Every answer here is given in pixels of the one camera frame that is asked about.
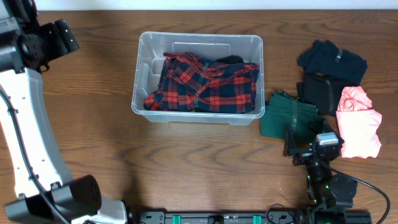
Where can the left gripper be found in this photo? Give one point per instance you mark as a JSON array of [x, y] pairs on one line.
[[66, 35]]

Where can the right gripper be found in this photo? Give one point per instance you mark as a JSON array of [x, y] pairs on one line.
[[290, 148]]

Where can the dark green garment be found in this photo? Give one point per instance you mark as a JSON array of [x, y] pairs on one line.
[[284, 111]]

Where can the pink garment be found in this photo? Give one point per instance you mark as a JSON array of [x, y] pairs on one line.
[[358, 123]]

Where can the red navy plaid shirt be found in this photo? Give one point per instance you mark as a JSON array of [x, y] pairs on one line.
[[189, 82]]

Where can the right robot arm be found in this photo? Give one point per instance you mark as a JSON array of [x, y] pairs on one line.
[[331, 192]]

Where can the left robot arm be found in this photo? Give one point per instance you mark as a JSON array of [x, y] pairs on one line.
[[45, 188]]

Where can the black folded garment with tape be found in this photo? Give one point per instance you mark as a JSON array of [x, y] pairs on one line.
[[322, 91]]

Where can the navy folded garment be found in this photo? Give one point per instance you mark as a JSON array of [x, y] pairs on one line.
[[326, 58]]

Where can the clear plastic storage bin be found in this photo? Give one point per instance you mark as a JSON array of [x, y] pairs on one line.
[[150, 61]]

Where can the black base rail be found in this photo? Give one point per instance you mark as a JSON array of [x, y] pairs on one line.
[[272, 216]]

